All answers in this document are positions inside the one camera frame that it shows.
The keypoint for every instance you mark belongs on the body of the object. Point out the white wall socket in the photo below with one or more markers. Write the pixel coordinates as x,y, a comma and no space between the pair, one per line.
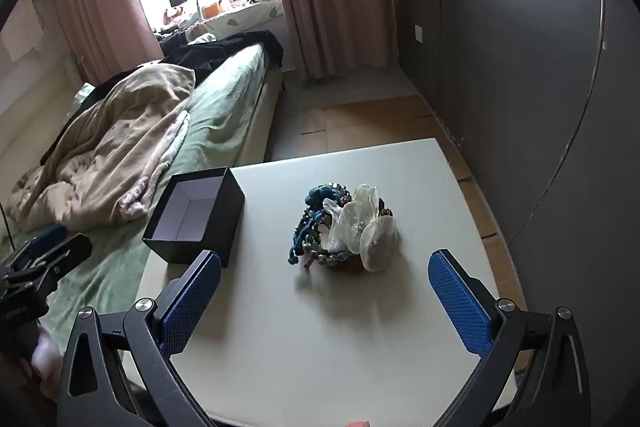
419,33

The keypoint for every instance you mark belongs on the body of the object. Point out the clear plastic pouch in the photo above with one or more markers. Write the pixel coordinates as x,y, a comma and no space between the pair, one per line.
365,204
378,242

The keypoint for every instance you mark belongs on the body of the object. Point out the black clothing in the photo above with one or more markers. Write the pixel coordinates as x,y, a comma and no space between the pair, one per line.
220,49

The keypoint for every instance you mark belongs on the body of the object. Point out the person's left hand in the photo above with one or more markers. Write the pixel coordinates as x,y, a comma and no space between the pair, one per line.
44,352

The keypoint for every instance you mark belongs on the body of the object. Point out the printed white sill cushion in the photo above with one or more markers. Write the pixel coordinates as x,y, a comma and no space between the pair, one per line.
240,18

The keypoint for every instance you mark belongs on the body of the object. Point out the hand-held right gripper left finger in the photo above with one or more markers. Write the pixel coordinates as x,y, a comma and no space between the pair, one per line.
190,302

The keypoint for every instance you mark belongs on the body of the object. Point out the beige blanket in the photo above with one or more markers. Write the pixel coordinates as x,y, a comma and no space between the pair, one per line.
115,142

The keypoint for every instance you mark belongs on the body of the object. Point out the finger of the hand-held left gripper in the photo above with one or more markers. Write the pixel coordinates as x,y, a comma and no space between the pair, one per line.
47,237
70,252

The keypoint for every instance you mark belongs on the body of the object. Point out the bed with green sheet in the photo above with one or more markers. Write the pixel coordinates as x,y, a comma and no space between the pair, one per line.
225,107

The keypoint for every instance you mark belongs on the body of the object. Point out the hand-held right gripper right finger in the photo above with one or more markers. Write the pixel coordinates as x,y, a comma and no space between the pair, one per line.
460,307

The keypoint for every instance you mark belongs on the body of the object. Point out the black box with white inside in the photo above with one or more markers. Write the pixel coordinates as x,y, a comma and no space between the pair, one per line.
220,227

